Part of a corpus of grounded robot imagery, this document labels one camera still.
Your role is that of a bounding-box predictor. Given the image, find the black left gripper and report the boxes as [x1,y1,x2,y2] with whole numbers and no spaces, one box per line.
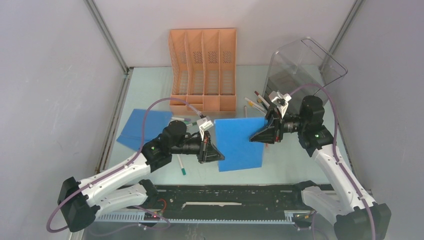
[170,130,224,164]

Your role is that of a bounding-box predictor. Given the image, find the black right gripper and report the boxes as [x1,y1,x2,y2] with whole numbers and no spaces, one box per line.
[248,107,307,145]

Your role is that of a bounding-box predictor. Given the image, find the blue folder top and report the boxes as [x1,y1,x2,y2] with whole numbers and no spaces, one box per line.
[214,117,265,172]

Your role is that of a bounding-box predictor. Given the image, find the blue folder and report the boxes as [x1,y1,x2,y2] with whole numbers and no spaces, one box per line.
[214,117,265,172]
[115,108,174,152]

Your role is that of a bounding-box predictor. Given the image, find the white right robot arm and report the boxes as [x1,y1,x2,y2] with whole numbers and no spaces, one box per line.
[249,91,392,240]

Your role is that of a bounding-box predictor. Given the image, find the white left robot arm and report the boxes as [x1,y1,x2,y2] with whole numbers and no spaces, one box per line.
[57,117,225,233]

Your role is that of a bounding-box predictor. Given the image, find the yellow cap white marker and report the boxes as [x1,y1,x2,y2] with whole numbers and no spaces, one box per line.
[248,102,266,116]

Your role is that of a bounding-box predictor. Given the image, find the brown cap white marker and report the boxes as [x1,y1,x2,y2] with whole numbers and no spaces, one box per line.
[243,105,248,118]

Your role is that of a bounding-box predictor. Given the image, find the green cap white marker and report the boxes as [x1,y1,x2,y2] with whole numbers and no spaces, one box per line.
[177,154,187,176]

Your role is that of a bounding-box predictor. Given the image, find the dark green cap marker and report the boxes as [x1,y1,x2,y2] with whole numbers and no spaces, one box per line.
[186,121,198,128]

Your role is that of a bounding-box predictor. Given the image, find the dark red cap marker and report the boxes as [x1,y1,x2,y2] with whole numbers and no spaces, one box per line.
[254,90,270,109]

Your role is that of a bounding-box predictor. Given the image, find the purple cap white marker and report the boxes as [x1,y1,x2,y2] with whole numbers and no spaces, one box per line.
[171,116,191,122]

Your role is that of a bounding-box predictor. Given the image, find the clear plastic drawer cabinet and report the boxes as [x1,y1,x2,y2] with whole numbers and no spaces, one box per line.
[262,37,348,107]

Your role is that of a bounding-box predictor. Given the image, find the orange plastic file organizer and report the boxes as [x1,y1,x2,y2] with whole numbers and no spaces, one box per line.
[168,28,237,115]

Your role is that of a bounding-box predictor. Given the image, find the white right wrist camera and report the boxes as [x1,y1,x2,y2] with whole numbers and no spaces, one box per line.
[268,91,292,119]

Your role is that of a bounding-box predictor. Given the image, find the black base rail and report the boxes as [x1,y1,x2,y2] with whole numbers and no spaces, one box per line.
[140,184,313,220]

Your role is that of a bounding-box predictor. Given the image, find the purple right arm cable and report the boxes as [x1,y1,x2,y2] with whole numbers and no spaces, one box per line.
[288,82,377,240]

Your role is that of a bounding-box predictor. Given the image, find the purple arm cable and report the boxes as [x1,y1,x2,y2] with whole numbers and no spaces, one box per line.
[288,82,377,240]
[45,97,206,233]

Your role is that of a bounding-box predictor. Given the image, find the grey cable duct strip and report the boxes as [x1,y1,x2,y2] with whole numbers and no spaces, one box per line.
[95,211,300,225]

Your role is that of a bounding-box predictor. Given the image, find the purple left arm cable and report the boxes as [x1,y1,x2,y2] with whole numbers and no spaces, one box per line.
[45,97,206,233]

